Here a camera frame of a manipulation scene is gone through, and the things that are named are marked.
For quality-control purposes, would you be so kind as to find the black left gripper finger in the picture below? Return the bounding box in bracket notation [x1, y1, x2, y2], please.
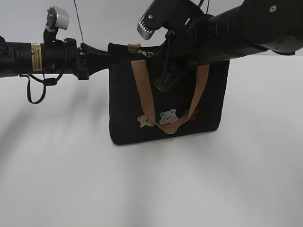
[80, 43, 113, 57]
[87, 56, 118, 76]

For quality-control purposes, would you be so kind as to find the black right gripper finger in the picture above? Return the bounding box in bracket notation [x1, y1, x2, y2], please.
[154, 71, 187, 92]

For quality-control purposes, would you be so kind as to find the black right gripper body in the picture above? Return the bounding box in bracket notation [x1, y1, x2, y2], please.
[163, 14, 212, 78]

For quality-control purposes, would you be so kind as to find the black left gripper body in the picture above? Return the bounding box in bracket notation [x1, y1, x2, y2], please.
[43, 38, 90, 80]

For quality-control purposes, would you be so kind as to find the silver zipper pull ring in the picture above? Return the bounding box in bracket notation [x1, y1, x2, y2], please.
[136, 50, 154, 58]

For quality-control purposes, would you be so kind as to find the black tote bag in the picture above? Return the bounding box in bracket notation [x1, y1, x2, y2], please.
[108, 43, 230, 145]

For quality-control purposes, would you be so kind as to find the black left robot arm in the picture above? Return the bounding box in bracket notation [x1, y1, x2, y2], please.
[0, 38, 120, 80]

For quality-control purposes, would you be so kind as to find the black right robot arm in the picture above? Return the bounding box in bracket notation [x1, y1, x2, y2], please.
[146, 0, 303, 92]

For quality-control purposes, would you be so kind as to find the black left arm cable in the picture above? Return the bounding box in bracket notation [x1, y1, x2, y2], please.
[19, 42, 68, 104]

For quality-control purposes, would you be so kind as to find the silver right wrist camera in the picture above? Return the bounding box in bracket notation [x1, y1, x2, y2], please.
[136, 0, 202, 40]

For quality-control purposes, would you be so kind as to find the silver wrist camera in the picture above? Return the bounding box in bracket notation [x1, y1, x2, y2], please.
[136, 0, 202, 40]
[46, 6, 70, 30]

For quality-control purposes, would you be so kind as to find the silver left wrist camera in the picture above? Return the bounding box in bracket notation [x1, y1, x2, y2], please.
[46, 6, 70, 30]

